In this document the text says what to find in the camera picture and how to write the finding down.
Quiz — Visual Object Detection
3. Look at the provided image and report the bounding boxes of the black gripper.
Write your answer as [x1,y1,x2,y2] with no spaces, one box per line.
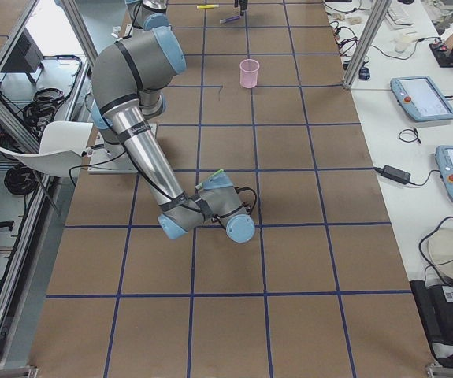
[234,0,248,10]

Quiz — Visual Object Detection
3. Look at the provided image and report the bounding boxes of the purple highlighter pen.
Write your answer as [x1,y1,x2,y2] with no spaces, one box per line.
[219,15,242,24]

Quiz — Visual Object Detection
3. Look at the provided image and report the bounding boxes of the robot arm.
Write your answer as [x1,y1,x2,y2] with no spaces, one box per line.
[91,26,255,243]
[124,0,170,32]

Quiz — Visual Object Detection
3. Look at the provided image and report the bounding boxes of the pink mesh cup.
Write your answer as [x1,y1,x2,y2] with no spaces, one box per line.
[239,59,260,89]

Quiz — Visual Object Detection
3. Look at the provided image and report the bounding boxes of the white paper cup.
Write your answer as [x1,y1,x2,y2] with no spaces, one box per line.
[394,35,414,54]

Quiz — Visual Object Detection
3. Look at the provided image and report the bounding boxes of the yellow highlighter pen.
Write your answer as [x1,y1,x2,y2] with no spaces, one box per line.
[196,4,220,10]

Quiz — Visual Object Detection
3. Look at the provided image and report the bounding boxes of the green highlighter pen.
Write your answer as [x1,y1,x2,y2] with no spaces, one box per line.
[195,169,224,191]

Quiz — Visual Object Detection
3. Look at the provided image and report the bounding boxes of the teach pendant tablet far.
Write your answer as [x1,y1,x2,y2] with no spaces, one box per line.
[390,76,453,122]

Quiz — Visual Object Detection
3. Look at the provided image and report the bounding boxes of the white plastic chair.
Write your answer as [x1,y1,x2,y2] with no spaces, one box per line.
[0,120,93,177]

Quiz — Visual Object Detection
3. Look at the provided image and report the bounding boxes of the black power adapter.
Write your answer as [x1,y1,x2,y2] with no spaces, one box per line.
[373,165,410,185]

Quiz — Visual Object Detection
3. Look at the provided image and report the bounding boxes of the aluminium frame post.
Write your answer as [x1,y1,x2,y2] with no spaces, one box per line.
[343,0,392,90]

